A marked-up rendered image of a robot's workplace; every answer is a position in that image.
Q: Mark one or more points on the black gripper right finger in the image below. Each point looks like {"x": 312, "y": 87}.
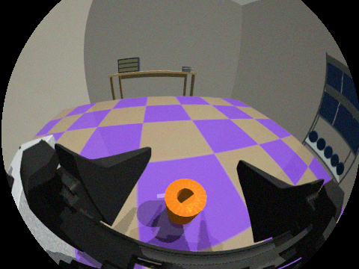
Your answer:
{"x": 269, "y": 200}

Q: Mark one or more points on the orange knob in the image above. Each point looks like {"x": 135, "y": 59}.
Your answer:
{"x": 184, "y": 199}

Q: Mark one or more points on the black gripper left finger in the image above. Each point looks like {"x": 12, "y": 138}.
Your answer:
{"x": 107, "y": 181}

